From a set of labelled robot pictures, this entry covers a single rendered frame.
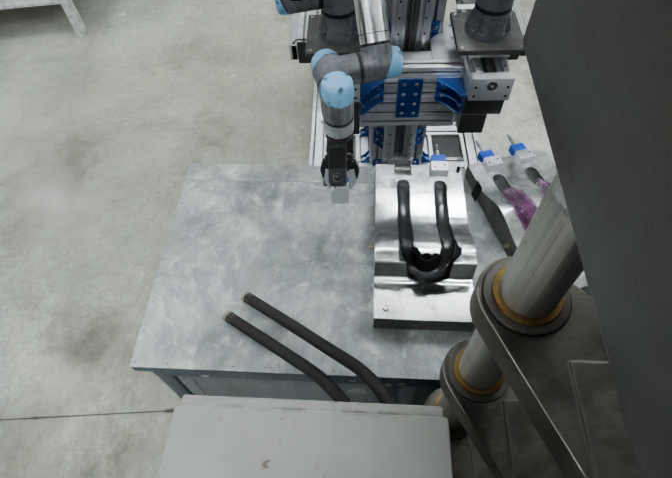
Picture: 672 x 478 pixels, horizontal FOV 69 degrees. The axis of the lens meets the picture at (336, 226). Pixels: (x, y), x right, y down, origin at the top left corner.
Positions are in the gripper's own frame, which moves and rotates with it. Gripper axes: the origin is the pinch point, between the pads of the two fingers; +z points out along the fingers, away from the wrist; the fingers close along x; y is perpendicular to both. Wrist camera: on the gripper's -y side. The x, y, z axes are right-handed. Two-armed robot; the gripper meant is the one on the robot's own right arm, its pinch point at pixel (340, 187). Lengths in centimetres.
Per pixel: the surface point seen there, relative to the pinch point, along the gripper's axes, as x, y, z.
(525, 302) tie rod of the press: -23, -65, -63
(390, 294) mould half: -14.3, -28.7, 8.8
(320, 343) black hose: 2.8, -44.1, 5.4
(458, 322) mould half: -31.4, -35.7, 9.1
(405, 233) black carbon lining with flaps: -18.3, -12.3, 4.3
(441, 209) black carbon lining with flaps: -29.2, -1.8, 7.0
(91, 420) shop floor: 100, -46, 95
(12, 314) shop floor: 153, -2, 95
